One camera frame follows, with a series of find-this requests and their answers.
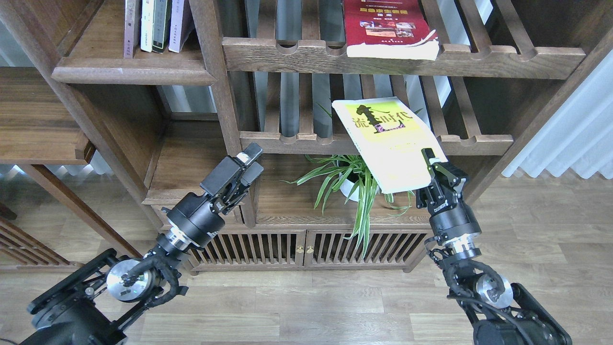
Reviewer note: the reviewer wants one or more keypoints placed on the white upright book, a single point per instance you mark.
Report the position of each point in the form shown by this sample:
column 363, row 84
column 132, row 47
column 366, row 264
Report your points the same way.
column 146, row 31

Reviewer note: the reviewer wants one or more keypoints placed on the maroon book white characters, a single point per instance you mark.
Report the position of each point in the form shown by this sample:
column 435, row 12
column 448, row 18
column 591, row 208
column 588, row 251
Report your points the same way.
column 132, row 27

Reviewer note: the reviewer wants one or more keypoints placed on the green spider plant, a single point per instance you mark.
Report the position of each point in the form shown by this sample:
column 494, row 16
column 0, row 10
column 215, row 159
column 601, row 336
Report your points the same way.
column 334, row 170

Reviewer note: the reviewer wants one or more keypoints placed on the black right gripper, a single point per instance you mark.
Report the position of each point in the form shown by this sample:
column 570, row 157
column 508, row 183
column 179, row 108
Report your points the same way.
column 452, row 220

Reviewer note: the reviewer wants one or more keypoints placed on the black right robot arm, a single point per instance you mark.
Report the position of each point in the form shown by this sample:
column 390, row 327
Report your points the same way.
column 500, row 312

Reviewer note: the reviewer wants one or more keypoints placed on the dark wooden bookshelf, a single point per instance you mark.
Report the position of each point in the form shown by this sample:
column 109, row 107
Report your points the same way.
column 250, row 75

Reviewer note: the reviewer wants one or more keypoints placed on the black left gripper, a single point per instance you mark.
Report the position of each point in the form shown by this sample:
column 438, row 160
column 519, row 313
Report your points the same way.
column 196, row 219

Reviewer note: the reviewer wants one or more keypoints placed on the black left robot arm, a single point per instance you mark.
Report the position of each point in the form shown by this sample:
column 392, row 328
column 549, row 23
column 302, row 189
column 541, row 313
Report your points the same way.
column 98, row 302

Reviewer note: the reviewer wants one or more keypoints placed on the red book on top shelf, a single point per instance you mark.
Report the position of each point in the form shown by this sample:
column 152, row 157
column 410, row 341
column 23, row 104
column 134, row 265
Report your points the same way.
column 388, row 29

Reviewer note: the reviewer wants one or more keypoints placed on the white plant pot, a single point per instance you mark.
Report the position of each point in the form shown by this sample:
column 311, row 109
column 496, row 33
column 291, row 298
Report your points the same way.
column 348, row 185

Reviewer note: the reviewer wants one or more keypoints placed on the yellow-green book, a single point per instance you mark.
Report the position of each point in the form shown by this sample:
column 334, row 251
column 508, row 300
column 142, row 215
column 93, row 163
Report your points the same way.
column 390, row 138

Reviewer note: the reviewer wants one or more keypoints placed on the dark green upright book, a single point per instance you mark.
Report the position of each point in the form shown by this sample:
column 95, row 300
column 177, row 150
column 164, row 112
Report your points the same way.
column 161, row 25

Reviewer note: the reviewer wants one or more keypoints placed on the lavender upright book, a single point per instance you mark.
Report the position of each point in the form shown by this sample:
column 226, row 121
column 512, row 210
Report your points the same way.
column 181, row 24

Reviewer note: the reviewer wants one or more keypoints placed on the white curtain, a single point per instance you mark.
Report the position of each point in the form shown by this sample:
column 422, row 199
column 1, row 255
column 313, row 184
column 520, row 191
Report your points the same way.
column 579, row 136

